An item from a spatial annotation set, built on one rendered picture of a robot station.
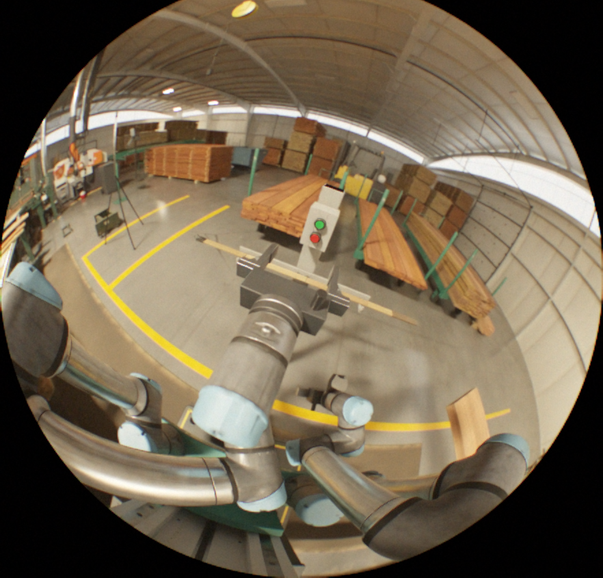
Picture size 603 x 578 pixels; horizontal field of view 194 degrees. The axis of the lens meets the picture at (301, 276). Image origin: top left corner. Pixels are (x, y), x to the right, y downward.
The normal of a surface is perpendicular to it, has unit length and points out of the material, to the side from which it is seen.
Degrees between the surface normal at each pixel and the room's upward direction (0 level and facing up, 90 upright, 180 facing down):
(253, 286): 0
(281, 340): 28
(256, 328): 0
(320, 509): 8
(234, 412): 10
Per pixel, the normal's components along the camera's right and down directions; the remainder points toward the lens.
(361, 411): 0.31, -0.37
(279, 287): 0.25, -0.73
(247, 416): 0.64, -0.45
